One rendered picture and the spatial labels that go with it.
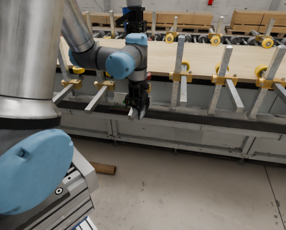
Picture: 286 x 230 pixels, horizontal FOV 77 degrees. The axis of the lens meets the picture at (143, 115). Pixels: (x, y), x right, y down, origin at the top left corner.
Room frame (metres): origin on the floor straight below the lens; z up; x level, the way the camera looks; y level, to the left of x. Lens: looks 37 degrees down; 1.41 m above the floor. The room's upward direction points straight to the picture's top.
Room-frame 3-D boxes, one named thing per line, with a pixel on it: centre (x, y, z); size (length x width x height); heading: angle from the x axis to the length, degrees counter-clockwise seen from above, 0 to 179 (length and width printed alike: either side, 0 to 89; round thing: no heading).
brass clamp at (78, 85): (1.15, 0.51, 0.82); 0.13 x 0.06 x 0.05; 79
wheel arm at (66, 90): (1.06, 0.51, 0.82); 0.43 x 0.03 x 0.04; 169
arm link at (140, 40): (0.63, 0.02, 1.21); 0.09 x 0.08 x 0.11; 160
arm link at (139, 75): (0.63, 0.02, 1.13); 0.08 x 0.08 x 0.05
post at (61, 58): (1.16, 0.53, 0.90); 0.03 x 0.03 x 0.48; 79
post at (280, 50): (0.92, -0.70, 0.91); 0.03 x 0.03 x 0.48; 79
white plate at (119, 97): (1.04, 0.07, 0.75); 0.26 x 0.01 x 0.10; 79
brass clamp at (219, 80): (0.96, -0.47, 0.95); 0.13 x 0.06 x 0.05; 79
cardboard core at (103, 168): (1.02, 0.40, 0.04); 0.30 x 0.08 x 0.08; 79
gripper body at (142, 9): (1.00, 0.04, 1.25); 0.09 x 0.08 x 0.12; 56
